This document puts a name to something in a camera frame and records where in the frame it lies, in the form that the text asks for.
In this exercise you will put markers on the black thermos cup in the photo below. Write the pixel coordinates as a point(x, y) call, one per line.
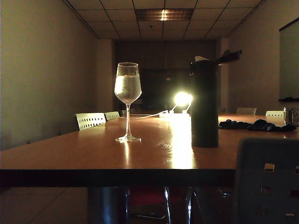
point(205, 105)

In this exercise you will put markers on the clear stemmed wine glass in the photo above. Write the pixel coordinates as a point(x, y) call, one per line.
point(128, 88)

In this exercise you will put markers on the white power strip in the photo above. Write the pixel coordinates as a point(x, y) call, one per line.
point(172, 114)

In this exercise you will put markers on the white USB gooseneck lamp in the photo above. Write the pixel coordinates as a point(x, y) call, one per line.
point(189, 99)
point(181, 98)

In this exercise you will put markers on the white slotted chair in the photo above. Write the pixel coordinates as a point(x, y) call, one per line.
point(274, 115)
point(91, 120)
point(112, 115)

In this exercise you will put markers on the black cloth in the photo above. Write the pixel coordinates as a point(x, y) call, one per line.
point(268, 126)
point(233, 124)

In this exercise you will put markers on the red chair with chrome legs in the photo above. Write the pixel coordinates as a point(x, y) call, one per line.
point(149, 198)

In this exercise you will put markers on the ceiling light fixture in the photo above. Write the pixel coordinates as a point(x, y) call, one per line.
point(164, 14)

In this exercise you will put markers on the dark table leg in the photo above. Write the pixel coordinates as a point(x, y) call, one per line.
point(107, 205)

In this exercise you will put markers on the grey chair with square holes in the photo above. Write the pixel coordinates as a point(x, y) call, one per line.
point(252, 186)

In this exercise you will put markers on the dark wall screen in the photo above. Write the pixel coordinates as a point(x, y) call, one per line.
point(158, 88)

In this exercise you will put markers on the wall whiteboard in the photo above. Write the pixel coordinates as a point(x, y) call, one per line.
point(289, 65)

